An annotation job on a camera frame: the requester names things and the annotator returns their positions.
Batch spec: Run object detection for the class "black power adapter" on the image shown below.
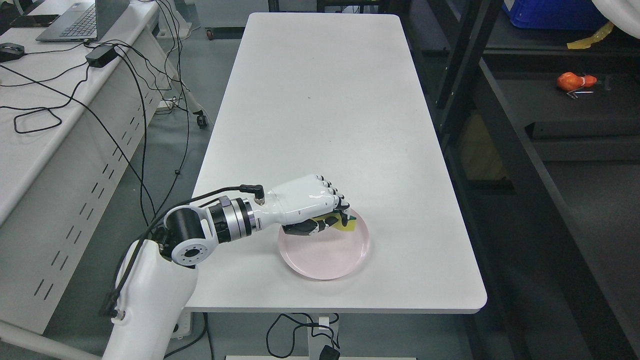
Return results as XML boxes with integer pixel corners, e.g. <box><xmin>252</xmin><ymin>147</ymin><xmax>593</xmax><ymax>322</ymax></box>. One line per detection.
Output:
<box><xmin>85</xmin><ymin>44</ymin><xmax>118</xmax><ymax>68</ymax></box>

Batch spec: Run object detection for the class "black cable on desk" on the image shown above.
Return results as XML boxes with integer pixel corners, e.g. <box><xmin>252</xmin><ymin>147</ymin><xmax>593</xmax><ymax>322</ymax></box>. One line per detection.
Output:
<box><xmin>0</xmin><ymin>40</ymin><xmax>193</xmax><ymax>226</ymax></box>

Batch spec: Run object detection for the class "black phone on desk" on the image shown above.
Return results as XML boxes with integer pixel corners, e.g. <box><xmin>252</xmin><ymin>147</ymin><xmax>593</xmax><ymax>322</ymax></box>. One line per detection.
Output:
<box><xmin>10</xmin><ymin>14</ymin><xmax>60</xmax><ymax>28</ymax></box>

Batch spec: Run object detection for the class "green yellow sponge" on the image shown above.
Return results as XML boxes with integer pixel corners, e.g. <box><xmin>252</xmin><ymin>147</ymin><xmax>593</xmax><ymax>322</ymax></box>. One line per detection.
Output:
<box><xmin>313</xmin><ymin>209</ymin><xmax>358</xmax><ymax>231</ymax></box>

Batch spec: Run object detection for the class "grey laptop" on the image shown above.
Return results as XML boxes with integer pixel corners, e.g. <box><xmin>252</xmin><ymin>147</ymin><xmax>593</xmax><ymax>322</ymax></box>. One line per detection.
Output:
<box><xmin>36</xmin><ymin>0</ymin><xmax>130</xmax><ymax>43</ymax></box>

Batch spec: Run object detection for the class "pink round plate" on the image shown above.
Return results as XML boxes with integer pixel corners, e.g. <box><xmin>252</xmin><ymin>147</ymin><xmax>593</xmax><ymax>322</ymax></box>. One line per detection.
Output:
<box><xmin>278</xmin><ymin>210</ymin><xmax>371</xmax><ymax>281</ymax></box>

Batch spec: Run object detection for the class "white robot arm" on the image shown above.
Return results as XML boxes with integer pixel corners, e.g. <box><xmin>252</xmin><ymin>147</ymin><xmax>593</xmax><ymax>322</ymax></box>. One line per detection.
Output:
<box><xmin>101</xmin><ymin>185</ymin><xmax>265</xmax><ymax>360</ymax></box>

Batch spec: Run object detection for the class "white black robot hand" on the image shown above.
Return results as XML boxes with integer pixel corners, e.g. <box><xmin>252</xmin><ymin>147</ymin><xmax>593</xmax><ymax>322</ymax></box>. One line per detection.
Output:
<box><xmin>253</xmin><ymin>174</ymin><xmax>351</xmax><ymax>236</ymax></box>

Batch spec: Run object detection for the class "black metal shelf rack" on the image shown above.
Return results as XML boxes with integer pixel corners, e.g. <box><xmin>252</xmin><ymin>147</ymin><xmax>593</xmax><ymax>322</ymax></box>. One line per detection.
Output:
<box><xmin>388</xmin><ymin>0</ymin><xmax>639</xmax><ymax>360</ymax></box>

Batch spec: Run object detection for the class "white main table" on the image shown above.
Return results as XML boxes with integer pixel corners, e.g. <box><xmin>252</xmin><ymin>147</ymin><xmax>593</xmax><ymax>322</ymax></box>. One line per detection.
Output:
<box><xmin>186</xmin><ymin>13</ymin><xmax>488</xmax><ymax>314</ymax></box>

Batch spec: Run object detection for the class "yellow tape strip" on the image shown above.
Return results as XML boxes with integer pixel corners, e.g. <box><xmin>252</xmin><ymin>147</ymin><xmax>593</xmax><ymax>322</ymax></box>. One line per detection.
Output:
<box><xmin>566</xmin><ymin>21</ymin><xmax>615</xmax><ymax>50</ymax></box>

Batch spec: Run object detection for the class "white side desk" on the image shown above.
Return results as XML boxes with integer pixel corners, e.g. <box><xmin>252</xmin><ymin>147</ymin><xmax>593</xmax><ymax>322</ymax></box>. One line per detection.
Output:
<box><xmin>0</xmin><ymin>0</ymin><xmax>175</xmax><ymax>334</ymax></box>

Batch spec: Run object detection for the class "black computer mouse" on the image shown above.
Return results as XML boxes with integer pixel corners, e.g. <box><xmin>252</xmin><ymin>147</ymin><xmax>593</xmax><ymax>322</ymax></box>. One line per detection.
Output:
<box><xmin>0</xmin><ymin>42</ymin><xmax>25</xmax><ymax>63</ymax></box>

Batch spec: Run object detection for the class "blue plastic bin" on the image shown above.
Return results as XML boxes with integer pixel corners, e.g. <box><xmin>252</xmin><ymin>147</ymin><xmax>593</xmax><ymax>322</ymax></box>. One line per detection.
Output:
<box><xmin>502</xmin><ymin>0</ymin><xmax>608</xmax><ymax>31</ymax></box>

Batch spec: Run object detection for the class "orange plastic object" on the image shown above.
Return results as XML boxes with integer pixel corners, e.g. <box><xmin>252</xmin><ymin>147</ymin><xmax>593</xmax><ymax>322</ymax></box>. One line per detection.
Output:
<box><xmin>556</xmin><ymin>71</ymin><xmax>598</xmax><ymax>92</ymax></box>

